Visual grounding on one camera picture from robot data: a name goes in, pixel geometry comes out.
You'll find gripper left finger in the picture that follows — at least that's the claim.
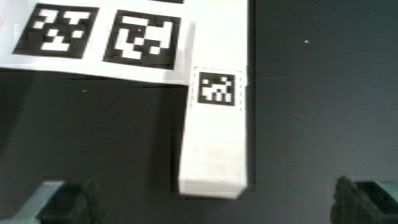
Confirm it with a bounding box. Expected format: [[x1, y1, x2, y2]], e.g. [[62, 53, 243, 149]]
[[21, 181, 98, 224]]

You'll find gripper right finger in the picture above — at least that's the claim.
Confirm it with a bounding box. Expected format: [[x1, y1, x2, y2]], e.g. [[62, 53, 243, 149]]
[[332, 177, 398, 224]]

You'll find fiducial marker sheet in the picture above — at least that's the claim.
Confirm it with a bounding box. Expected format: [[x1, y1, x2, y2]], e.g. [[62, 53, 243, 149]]
[[0, 0, 194, 84]]

